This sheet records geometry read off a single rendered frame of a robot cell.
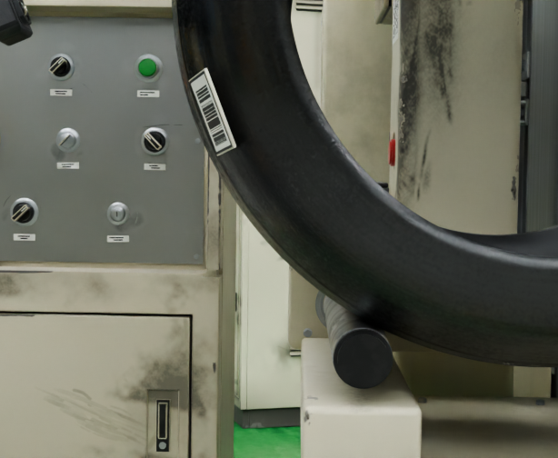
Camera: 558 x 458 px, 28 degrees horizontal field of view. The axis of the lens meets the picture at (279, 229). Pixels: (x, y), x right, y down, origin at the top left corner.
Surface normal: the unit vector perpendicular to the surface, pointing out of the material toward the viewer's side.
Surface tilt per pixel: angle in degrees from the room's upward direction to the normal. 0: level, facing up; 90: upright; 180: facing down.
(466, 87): 90
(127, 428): 90
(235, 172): 113
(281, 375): 90
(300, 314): 90
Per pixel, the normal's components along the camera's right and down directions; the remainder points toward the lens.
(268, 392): 0.27, 0.05
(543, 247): -0.05, -0.13
